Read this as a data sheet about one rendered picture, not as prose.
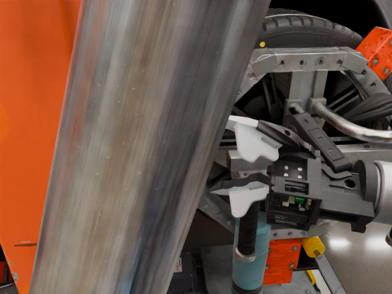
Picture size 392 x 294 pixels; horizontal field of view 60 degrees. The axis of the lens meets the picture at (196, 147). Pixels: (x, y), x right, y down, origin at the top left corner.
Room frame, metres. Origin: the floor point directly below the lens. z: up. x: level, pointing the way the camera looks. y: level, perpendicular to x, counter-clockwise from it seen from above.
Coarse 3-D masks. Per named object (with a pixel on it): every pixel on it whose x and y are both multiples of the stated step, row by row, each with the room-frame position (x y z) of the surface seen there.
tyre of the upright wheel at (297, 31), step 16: (272, 16) 0.89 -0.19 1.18; (288, 16) 0.86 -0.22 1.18; (304, 16) 0.87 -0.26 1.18; (272, 32) 0.82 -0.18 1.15; (288, 32) 0.82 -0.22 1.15; (304, 32) 0.83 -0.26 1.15; (320, 32) 0.83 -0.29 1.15; (336, 32) 0.83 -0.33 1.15; (352, 32) 0.85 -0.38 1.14; (256, 48) 0.81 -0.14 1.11; (352, 48) 0.84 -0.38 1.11; (384, 80) 0.85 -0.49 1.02
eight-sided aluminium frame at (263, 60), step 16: (272, 48) 0.79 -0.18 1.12; (288, 48) 0.79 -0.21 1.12; (304, 48) 0.79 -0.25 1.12; (320, 48) 0.79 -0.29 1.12; (336, 48) 0.79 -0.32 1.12; (256, 64) 0.73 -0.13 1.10; (272, 64) 0.73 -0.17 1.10; (288, 64) 0.74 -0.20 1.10; (304, 64) 0.74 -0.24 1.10; (320, 64) 0.75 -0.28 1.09; (336, 64) 0.75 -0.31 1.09; (352, 64) 0.75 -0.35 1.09; (256, 80) 0.73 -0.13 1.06; (352, 80) 0.80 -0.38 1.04; (368, 80) 0.76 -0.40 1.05; (240, 96) 0.73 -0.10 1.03; (368, 96) 0.77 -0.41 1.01; (384, 128) 0.78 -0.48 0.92; (208, 192) 0.76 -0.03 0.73; (208, 208) 0.72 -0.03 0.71; (224, 208) 0.74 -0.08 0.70; (224, 224) 0.72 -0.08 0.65; (320, 224) 0.75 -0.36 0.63
